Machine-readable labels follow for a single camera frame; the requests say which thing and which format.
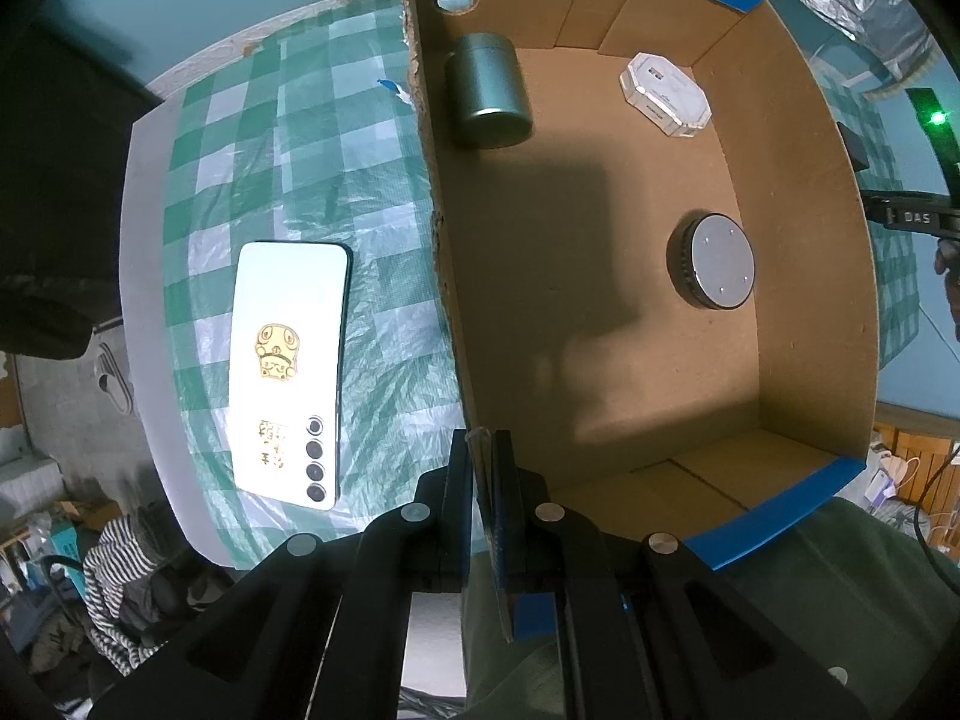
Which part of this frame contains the dark grey wall charger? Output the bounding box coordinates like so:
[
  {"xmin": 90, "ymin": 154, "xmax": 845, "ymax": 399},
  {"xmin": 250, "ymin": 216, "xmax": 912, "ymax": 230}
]
[{"xmin": 838, "ymin": 122, "xmax": 872, "ymax": 172}]

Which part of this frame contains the round silver disc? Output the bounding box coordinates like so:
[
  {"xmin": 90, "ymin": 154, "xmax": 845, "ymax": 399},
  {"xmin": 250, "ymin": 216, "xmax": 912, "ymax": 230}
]
[{"xmin": 666, "ymin": 211, "xmax": 753, "ymax": 312}]

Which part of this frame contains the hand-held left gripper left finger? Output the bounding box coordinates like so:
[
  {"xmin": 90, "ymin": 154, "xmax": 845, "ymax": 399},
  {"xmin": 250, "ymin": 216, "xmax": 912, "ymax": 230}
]
[{"xmin": 90, "ymin": 427, "xmax": 477, "ymax": 720}]

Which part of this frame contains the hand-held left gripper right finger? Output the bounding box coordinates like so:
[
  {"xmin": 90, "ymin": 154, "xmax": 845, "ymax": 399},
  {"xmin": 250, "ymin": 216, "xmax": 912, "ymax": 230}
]
[{"xmin": 491, "ymin": 429, "xmax": 871, "ymax": 720}]

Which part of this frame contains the blue cardboard box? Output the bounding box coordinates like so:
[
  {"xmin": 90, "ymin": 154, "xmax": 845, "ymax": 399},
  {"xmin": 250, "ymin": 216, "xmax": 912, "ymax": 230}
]
[{"xmin": 401, "ymin": 0, "xmax": 878, "ymax": 642}]

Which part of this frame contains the black hanging clothing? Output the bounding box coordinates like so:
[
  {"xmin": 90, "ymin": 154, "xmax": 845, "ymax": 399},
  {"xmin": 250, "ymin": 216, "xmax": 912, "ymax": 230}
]
[{"xmin": 0, "ymin": 22, "xmax": 166, "ymax": 357}]

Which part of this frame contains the white slipper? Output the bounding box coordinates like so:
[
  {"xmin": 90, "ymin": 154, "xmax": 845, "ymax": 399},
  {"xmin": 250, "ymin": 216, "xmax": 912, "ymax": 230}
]
[{"xmin": 94, "ymin": 345, "xmax": 136, "ymax": 415}]

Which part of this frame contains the black cable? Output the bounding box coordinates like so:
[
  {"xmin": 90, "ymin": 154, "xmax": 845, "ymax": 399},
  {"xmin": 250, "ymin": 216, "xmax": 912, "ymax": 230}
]
[{"xmin": 911, "ymin": 442, "xmax": 960, "ymax": 563}]

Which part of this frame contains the striped clothing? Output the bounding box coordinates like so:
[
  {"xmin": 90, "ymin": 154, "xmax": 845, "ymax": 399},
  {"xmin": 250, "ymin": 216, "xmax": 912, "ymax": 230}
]
[{"xmin": 82, "ymin": 514, "xmax": 196, "ymax": 680}]

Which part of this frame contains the green metal tin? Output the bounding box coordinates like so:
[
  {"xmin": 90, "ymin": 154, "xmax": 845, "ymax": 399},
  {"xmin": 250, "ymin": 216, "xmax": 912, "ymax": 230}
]
[{"xmin": 444, "ymin": 31, "xmax": 535, "ymax": 149}]

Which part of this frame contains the white octagonal box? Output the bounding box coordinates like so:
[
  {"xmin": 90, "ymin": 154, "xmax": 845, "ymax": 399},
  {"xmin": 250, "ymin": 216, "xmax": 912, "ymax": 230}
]
[{"xmin": 619, "ymin": 52, "xmax": 712, "ymax": 137}]

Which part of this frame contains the white smartphone with sticker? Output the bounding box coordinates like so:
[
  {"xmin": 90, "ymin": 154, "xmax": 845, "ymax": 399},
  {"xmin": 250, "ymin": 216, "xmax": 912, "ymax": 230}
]
[{"xmin": 231, "ymin": 240, "xmax": 353, "ymax": 507}]

